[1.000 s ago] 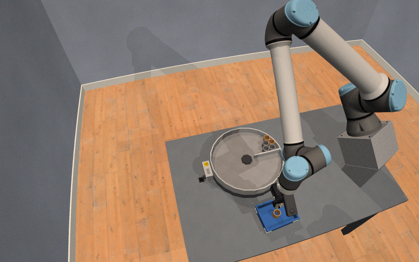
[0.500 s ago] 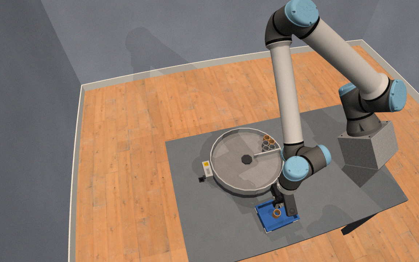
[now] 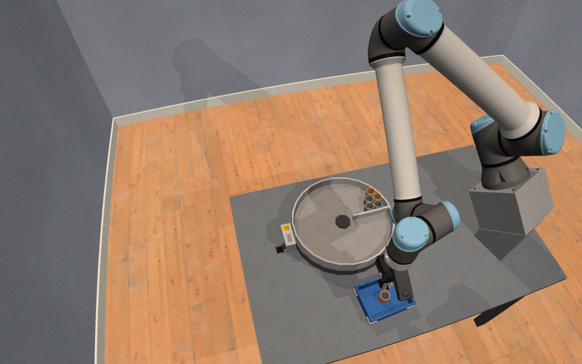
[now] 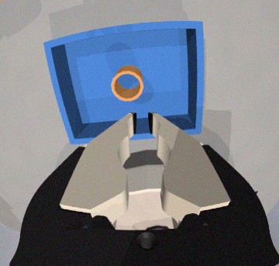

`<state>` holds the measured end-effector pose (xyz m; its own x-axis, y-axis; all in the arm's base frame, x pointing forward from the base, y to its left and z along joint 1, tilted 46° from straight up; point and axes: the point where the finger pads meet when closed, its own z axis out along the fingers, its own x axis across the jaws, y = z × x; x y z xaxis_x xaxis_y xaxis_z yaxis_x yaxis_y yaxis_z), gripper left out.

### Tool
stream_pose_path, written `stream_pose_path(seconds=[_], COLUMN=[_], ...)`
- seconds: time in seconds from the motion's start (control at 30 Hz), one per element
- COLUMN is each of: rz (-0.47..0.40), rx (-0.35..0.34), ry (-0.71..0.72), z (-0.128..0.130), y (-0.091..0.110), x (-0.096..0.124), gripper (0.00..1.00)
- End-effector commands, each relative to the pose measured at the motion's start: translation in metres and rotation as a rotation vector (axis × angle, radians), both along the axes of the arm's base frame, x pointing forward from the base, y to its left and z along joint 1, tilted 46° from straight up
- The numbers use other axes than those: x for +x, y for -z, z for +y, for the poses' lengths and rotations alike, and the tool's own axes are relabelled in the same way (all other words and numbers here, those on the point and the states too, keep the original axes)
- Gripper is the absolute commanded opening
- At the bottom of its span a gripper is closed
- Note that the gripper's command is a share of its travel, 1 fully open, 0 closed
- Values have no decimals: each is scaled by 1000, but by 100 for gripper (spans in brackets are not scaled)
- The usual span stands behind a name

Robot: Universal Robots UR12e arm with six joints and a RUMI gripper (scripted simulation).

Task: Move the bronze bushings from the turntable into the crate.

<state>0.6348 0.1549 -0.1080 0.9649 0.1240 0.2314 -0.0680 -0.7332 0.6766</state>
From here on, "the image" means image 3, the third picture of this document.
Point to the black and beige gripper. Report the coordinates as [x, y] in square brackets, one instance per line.
[385, 274]

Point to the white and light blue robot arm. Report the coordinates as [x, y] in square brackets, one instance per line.
[512, 127]

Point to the blue crate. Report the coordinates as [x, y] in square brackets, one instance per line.
[368, 293]

